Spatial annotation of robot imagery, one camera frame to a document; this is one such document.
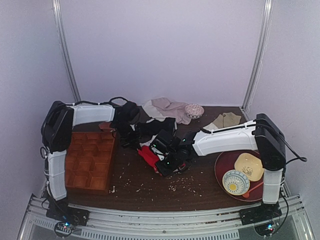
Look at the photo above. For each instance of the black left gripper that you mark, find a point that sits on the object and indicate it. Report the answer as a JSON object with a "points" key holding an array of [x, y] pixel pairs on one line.
{"points": [[130, 141]]}

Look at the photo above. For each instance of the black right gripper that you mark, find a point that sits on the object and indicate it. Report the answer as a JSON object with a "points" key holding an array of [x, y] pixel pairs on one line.
{"points": [[163, 167]]}

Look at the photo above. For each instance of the red white underwear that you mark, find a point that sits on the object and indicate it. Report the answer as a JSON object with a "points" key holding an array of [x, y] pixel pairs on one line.
{"points": [[150, 156]]}

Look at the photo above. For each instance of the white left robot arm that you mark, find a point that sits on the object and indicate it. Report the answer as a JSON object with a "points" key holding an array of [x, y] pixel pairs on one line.
{"points": [[63, 119]]}

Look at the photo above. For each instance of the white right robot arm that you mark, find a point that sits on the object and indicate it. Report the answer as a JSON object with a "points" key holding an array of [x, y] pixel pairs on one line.
{"points": [[260, 134]]}

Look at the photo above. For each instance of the rust orange underwear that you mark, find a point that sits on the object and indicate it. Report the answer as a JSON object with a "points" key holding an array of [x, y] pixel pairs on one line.
{"points": [[106, 127]]}

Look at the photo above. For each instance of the black white underwear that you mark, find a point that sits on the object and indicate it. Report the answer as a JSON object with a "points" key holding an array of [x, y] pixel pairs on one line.
{"points": [[153, 127]]}

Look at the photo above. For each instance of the mauve white underwear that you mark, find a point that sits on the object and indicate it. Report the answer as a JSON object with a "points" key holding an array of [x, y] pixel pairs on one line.
{"points": [[162, 108]]}

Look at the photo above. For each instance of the beige white underwear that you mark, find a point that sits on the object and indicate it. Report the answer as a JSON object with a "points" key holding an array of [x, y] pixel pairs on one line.
{"points": [[225, 120]]}

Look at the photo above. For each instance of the red dotted white bowl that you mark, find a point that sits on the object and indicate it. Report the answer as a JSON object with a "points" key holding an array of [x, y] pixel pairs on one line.
{"points": [[194, 111]]}

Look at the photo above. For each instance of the round red tray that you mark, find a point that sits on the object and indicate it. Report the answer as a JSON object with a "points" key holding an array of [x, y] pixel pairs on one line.
{"points": [[225, 162]]}

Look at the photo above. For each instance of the wooden compartment tray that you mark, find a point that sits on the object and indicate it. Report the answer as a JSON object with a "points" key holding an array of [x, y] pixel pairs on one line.
{"points": [[89, 162]]}

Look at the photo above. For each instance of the blue yellow patterned bowl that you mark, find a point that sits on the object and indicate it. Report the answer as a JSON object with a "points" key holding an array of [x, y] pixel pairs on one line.
{"points": [[235, 182]]}

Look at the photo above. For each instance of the yellow square panda plate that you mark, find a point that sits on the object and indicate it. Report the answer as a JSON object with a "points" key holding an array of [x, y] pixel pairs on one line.
{"points": [[250, 165]]}

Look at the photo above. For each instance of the orange plastic spoon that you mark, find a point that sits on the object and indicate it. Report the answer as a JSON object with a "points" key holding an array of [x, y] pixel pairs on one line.
{"points": [[247, 194]]}

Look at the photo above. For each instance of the right circuit board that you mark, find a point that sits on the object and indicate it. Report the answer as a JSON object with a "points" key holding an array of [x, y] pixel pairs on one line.
{"points": [[266, 229]]}

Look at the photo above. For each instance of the circuit board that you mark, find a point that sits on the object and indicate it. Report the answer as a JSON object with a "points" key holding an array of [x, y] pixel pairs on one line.
{"points": [[63, 229], [266, 229]]}

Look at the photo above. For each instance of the left circuit board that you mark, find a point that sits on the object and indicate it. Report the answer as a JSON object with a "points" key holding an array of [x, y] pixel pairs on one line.
{"points": [[63, 229]]}

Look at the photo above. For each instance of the front aluminium rail frame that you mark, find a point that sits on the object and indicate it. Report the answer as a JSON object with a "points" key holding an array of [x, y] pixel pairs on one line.
{"points": [[217, 224]]}

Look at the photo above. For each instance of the right aluminium corner post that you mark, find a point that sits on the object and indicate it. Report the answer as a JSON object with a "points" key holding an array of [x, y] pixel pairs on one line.
{"points": [[257, 63]]}

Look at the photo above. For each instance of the aluminium corner post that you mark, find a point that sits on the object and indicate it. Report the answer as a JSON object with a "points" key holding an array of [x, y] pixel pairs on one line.
{"points": [[58, 17], [257, 63]]}

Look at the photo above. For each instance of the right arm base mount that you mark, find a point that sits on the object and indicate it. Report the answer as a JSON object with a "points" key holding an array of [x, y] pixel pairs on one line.
{"points": [[260, 213]]}

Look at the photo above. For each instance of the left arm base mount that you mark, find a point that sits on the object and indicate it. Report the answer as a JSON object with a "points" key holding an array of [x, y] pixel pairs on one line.
{"points": [[61, 211]]}

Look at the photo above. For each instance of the left aluminium corner post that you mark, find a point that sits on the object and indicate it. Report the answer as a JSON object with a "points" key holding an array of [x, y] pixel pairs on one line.
{"points": [[58, 17]]}

